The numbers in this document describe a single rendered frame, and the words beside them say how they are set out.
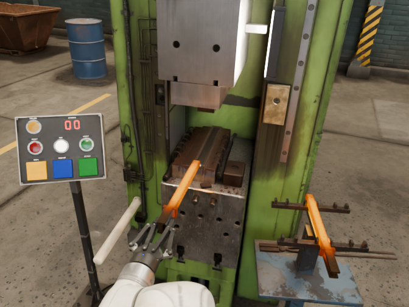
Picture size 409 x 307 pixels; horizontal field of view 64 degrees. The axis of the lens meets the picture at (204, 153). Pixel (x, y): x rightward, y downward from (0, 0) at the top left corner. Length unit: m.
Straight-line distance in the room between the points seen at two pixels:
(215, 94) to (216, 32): 0.23
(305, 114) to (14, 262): 2.07
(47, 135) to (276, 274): 1.10
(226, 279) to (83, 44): 4.78
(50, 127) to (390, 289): 2.21
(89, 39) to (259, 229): 4.69
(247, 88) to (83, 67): 4.48
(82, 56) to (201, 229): 4.72
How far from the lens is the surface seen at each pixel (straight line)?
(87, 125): 1.47
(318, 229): 1.29
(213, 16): 1.22
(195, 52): 1.26
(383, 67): 7.34
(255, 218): 1.74
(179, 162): 1.50
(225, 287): 1.85
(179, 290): 0.73
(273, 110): 1.41
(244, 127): 1.85
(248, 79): 1.75
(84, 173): 1.47
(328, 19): 1.36
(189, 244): 1.67
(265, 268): 1.48
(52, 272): 2.47
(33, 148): 1.51
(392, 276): 2.67
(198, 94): 1.30
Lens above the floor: 1.77
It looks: 30 degrees down
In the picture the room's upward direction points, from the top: 2 degrees clockwise
